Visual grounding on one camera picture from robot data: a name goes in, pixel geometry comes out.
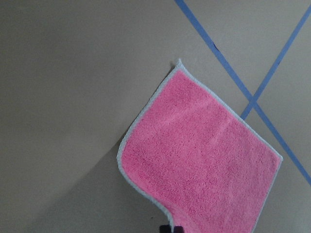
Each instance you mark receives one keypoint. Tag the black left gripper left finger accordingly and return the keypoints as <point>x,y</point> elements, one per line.
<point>164,229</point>

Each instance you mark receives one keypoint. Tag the pink and grey towel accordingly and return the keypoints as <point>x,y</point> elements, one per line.
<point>193,157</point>

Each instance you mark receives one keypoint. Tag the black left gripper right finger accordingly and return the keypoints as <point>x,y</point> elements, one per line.
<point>178,229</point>

